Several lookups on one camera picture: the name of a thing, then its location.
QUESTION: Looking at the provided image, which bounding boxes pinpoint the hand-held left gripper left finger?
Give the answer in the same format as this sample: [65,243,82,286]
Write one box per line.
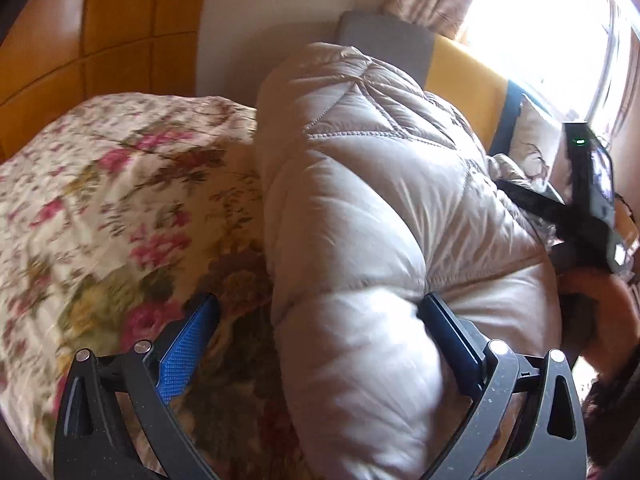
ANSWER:
[52,292,224,480]

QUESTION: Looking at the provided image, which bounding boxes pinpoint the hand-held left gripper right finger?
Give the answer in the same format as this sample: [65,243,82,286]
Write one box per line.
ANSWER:
[417,291,589,480]

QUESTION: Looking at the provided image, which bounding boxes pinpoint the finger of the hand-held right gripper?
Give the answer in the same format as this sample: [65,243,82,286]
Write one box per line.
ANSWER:
[495,177,573,226]

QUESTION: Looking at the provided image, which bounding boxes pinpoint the beige quilted down jacket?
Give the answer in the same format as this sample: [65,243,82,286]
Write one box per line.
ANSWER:
[250,41,576,480]

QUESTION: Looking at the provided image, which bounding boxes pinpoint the person's right forearm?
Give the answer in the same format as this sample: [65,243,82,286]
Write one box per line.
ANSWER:
[580,350,640,466]

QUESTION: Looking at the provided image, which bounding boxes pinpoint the person's right hand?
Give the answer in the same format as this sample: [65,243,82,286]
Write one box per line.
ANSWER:
[559,262,640,378]

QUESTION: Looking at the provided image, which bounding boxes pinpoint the white patterned pillow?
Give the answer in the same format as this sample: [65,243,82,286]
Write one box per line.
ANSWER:
[505,92,566,196]

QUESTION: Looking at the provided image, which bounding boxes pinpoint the floral bedspread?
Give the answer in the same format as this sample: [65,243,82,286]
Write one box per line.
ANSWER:
[0,92,321,480]

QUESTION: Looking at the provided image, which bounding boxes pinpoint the grey yellow blue headboard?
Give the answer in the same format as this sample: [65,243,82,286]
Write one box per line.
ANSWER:
[336,10,526,161]

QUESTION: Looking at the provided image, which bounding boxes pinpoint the window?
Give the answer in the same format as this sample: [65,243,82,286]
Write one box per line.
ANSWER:
[457,0,640,146]

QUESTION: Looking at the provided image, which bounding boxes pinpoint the wooden wardrobe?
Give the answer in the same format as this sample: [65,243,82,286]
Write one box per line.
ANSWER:
[0,0,216,166]

